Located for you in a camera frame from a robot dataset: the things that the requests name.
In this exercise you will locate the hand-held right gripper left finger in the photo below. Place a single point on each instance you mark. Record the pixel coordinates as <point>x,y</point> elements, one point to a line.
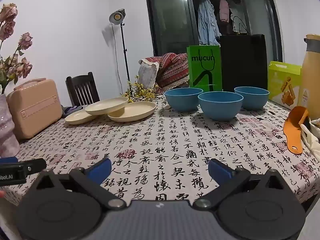
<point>100,170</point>

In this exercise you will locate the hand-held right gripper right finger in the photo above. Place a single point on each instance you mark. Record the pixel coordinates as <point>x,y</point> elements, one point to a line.
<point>218,170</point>

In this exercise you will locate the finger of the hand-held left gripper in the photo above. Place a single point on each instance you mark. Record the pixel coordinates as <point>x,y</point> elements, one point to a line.
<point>35,165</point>
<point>8,160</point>

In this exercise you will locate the cream plate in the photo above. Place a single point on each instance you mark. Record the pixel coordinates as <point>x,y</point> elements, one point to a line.
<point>75,118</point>
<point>105,105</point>
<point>135,111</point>

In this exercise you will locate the blue bowl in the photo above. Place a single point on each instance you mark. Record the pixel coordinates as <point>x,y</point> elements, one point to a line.
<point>220,107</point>
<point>182,100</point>
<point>252,98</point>

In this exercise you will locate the calligraphy printed tablecloth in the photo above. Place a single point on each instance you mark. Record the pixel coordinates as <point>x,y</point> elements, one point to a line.
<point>175,142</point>

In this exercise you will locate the pink small suitcase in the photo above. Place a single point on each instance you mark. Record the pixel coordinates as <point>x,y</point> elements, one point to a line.
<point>35,107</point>

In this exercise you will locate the grey purple cloth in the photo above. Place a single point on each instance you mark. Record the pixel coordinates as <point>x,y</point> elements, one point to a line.
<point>71,110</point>

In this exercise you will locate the orange plastic scoop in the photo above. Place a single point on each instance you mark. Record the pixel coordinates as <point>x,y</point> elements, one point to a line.
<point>292,135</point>

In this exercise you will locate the dark wooden chair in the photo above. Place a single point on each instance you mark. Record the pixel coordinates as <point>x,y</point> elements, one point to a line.
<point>82,90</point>

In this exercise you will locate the white yellow knit glove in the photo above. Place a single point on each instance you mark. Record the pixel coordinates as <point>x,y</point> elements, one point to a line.
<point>167,105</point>

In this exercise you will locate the yellow flower branch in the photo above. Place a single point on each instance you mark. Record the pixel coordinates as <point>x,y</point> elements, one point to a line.
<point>135,91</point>

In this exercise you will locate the white cloth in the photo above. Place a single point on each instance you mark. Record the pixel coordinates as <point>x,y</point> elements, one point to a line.
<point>312,140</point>

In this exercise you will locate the green paper bag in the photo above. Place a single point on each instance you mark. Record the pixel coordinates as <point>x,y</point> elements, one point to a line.
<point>200,67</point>

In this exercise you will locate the white quilted cushion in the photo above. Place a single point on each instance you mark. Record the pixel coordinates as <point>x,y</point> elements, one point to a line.
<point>147,73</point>

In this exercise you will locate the lime green snack box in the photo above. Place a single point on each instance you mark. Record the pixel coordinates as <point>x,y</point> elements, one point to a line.
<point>277,80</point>

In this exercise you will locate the red patterned blanket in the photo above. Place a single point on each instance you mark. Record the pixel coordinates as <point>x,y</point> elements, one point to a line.
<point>172,70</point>

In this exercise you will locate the black paper bag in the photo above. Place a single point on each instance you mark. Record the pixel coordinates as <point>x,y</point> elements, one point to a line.
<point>242,60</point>

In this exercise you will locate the dried flower bouquet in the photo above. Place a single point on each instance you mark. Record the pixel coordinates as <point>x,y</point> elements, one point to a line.
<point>25,41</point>

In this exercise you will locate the beige thermos bottle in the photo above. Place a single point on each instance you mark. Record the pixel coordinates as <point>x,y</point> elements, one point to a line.
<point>311,72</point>

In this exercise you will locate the hanging blue shirt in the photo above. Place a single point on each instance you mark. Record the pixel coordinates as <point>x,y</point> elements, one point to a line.
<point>207,22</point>

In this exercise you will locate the studio light on stand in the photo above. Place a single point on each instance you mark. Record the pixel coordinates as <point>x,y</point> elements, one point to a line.
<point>116,17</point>

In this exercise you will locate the hanging pink garment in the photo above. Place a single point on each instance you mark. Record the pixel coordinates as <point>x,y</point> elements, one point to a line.
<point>224,11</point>

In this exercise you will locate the dark sliding glass door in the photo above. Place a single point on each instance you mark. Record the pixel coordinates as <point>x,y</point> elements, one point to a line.
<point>170,17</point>

